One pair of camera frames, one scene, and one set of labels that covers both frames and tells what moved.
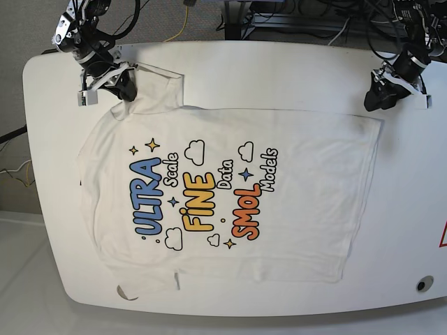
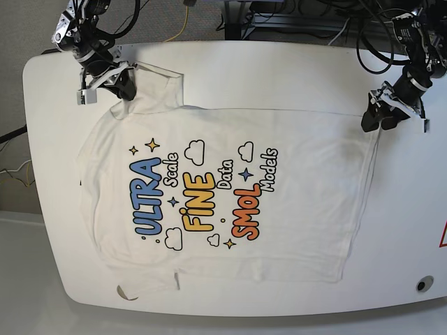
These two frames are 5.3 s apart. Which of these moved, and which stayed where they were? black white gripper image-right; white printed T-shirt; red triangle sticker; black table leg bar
Moved: black white gripper image-right
Stayed: black table leg bar; red triangle sticker; white printed T-shirt
